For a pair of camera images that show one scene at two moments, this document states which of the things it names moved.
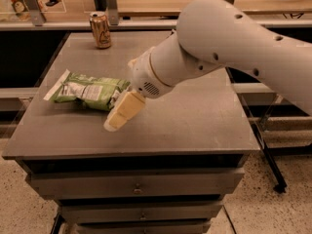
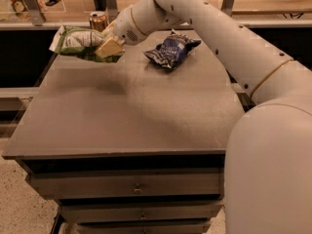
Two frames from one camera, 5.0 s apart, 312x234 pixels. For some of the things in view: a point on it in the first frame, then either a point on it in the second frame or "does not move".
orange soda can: x=100 y=29 does not move
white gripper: x=141 y=73 to x=125 y=25
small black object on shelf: x=53 y=1 does not move
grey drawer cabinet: x=165 y=171 does not move
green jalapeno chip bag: x=96 y=93 to x=80 y=44
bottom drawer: x=195 y=227 does not move
